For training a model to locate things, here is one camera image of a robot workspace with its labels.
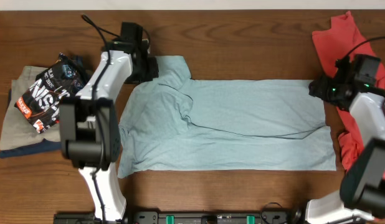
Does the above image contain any navy folded garment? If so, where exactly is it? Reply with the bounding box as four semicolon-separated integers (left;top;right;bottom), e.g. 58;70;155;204
0;90;60;159

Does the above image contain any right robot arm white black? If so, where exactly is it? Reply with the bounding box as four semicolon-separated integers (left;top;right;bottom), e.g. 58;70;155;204
304;54;385;223

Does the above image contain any black looped cable on rail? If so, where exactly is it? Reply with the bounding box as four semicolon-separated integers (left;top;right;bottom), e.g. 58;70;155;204
259;201;290;224

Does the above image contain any light blue t-shirt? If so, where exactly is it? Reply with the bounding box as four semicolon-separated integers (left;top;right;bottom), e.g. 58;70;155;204
118;56;336;178

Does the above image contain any black printed folded shirt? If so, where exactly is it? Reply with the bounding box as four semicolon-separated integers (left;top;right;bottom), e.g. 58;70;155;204
14;53;89;134

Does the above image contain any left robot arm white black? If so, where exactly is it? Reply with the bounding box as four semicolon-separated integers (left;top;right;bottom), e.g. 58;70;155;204
53;22;158;223

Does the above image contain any red printed t-shirt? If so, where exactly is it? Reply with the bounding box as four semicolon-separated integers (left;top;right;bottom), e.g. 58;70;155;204
312;11;366;171

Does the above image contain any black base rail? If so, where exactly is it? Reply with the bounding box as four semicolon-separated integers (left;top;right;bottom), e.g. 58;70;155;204
53;210;308;224

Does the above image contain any beige folded garment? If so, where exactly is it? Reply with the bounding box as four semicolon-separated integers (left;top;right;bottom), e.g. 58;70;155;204
0;66;60;151

